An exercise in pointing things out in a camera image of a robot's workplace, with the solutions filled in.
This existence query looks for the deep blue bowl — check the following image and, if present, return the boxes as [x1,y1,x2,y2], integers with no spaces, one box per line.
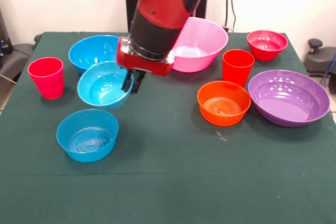
[68,35,122,74]

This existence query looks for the ribbed cyan bowl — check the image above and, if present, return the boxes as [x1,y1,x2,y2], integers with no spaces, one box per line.
[77,61,135,110]

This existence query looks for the red cup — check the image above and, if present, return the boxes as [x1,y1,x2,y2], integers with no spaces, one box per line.
[222,49,256,88]

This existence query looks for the grey black equipment base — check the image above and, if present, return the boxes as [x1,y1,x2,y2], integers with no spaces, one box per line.
[304,38,336,78]
[0,42,35,83]

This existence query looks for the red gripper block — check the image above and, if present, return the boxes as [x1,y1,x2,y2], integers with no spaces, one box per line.
[116,36,175,94]

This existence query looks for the large pink bowl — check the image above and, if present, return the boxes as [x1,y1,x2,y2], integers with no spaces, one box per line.
[172,16,229,73]

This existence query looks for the orange bowl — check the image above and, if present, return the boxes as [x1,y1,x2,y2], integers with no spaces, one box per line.
[197,80,252,127]

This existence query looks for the wide purple bowl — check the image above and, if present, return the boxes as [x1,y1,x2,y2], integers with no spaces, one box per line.
[248,69,331,127]

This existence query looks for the flat-bottomed blue bowl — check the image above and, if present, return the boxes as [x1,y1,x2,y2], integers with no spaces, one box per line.
[56,108,119,163]

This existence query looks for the dark green table cloth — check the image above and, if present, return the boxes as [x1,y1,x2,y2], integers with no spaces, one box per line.
[0,31,336,224]

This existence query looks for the ribbed pink-red cup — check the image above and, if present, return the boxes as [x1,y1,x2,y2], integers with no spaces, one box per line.
[27,56,65,100]

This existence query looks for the small crimson bowl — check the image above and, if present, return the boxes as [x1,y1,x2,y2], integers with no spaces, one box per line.
[246,30,289,62]

